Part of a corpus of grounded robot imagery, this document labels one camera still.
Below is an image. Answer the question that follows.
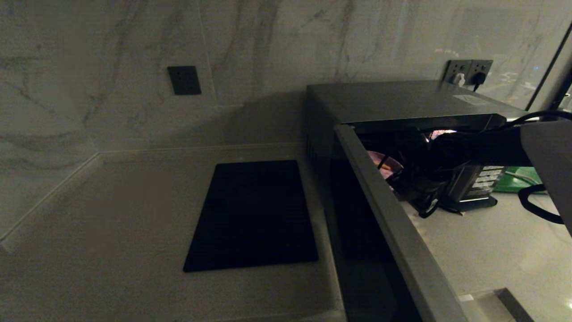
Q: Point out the purple plate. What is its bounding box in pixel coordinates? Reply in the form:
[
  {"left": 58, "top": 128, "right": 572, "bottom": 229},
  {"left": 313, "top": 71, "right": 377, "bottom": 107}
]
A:
[{"left": 367, "top": 151, "right": 405, "bottom": 180}]

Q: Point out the black metal frame post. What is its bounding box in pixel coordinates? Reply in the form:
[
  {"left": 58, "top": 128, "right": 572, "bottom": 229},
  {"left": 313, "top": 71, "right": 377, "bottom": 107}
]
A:
[{"left": 526, "top": 22, "right": 572, "bottom": 112}]

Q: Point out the grey double wall socket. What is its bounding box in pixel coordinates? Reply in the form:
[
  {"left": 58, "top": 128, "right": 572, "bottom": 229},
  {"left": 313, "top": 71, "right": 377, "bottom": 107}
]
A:
[{"left": 444, "top": 59, "right": 494, "bottom": 87}]

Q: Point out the black induction cooktop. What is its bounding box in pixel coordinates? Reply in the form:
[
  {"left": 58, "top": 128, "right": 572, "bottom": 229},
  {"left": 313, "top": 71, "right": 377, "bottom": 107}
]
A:
[{"left": 183, "top": 160, "right": 319, "bottom": 272}]

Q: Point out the green cutting board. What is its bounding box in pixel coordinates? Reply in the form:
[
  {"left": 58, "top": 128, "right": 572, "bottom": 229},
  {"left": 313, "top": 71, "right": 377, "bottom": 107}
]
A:
[{"left": 493, "top": 166, "right": 545, "bottom": 194}]

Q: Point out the dark single wall socket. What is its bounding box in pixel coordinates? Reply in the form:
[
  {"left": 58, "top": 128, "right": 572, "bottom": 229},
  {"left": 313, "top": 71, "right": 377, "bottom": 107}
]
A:
[{"left": 167, "top": 66, "right": 202, "bottom": 96}]

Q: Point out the silver black microwave oven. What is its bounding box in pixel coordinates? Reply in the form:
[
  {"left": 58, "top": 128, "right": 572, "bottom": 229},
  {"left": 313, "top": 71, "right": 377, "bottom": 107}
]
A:
[{"left": 304, "top": 81, "right": 529, "bottom": 213}]

